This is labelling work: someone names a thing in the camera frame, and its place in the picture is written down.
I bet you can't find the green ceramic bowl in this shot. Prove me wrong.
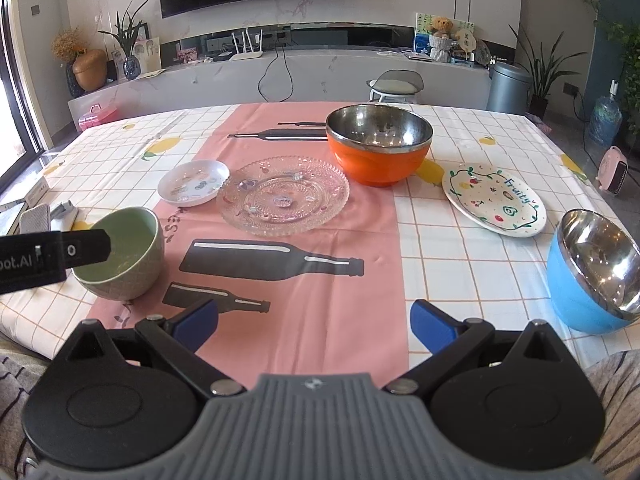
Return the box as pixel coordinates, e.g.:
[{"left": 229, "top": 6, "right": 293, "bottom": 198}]
[{"left": 73, "top": 207, "right": 165, "bottom": 301}]

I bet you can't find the white fruit pattern plate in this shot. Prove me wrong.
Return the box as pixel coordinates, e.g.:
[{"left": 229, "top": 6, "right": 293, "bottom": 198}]
[{"left": 442, "top": 164, "right": 548, "bottom": 238}]

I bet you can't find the blue steel bowl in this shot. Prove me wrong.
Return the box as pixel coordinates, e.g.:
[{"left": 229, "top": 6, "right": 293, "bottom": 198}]
[{"left": 547, "top": 209, "right": 639, "bottom": 335}]

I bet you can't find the small white sticker dish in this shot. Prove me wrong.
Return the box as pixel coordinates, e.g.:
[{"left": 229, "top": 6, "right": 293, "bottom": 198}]
[{"left": 157, "top": 160, "right": 230, "bottom": 208}]

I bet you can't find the clear glass plate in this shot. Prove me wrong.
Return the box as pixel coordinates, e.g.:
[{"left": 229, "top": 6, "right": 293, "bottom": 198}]
[{"left": 216, "top": 155, "right": 350, "bottom": 237}]

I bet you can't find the orange steel bowl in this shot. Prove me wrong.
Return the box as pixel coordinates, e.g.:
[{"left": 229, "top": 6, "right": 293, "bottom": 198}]
[{"left": 326, "top": 103, "right": 434, "bottom": 186}]

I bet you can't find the checked pink tablecloth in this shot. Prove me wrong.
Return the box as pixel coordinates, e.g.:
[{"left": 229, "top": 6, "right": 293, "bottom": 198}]
[{"left": 1, "top": 103, "right": 610, "bottom": 380}]

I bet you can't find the pink storage box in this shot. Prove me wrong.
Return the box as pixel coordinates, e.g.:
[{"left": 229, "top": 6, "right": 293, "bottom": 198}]
[{"left": 78, "top": 104, "right": 119, "bottom": 131}]

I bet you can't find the brown acorn vase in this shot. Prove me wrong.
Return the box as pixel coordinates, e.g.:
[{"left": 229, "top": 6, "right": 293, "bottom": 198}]
[{"left": 73, "top": 49, "right": 107, "bottom": 92}]

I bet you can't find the pink small heater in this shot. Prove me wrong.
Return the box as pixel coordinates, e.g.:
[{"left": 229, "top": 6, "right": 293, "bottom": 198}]
[{"left": 597, "top": 145, "right": 628, "bottom": 195}]

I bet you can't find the blue glass vase plant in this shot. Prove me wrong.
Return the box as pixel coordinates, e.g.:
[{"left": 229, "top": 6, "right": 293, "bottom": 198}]
[{"left": 101, "top": 0, "right": 150, "bottom": 80}]

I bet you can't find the grey trash can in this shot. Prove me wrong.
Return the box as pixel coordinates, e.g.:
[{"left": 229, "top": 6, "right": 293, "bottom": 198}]
[{"left": 487, "top": 63, "right": 533, "bottom": 115}]

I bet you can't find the white round stool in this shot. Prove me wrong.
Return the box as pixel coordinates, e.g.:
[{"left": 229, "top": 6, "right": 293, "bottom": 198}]
[{"left": 367, "top": 70, "right": 424, "bottom": 104}]

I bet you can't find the blue water bottle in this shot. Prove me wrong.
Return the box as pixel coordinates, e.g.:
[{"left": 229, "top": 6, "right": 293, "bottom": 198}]
[{"left": 587, "top": 80, "right": 623, "bottom": 148}]

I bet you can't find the potted green plant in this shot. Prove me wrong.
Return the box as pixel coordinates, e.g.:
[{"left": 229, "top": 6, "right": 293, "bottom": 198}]
[{"left": 509, "top": 26, "right": 587, "bottom": 119}]

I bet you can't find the white wifi router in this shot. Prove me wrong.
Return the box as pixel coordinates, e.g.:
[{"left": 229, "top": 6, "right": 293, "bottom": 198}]
[{"left": 230, "top": 28, "right": 264, "bottom": 61}]

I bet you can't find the teddy bear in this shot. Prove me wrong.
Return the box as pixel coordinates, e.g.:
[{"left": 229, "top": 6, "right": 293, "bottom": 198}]
[{"left": 430, "top": 16, "right": 454, "bottom": 63}]

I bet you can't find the black power cable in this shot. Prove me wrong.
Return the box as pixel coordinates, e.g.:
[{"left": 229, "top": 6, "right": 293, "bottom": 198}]
[{"left": 257, "top": 41, "right": 293, "bottom": 104}]

